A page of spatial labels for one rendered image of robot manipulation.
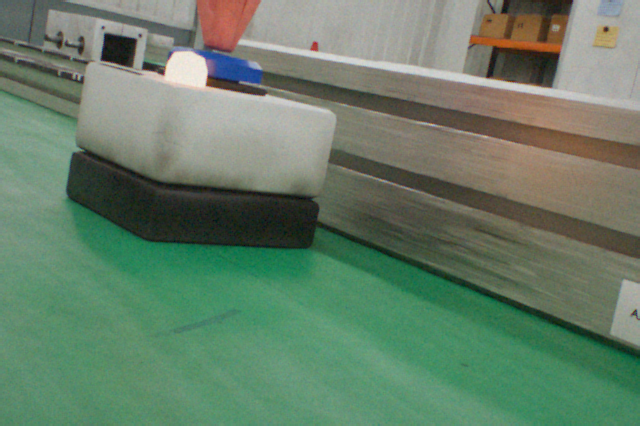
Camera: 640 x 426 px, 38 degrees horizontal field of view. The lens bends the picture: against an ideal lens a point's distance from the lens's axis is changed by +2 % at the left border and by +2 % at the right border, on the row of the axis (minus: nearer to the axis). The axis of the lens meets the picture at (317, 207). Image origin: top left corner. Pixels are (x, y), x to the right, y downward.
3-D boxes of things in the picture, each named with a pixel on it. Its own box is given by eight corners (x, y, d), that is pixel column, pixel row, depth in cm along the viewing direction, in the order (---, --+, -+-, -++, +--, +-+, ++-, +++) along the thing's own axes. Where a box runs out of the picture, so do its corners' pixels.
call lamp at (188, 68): (157, 77, 35) (162, 46, 35) (192, 84, 36) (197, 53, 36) (176, 82, 34) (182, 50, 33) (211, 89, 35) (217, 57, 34)
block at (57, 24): (27, 61, 162) (35, 6, 161) (88, 72, 169) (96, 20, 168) (53, 68, 155) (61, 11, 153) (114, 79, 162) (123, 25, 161)
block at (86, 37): (47, 68, 152) (55, 10, 151) (111, 79, 159) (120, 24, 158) (73, 76, 145) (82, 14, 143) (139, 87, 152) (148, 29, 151)
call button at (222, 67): (145, 86, 39) (153, 39, 39) (224, 100, 42) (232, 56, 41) (191, 99, 36) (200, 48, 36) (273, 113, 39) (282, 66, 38)
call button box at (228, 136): (62, 195, 40) (84, 51, 39) (246, 210, 46) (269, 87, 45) (146, 242, 34) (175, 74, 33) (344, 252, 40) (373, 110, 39)
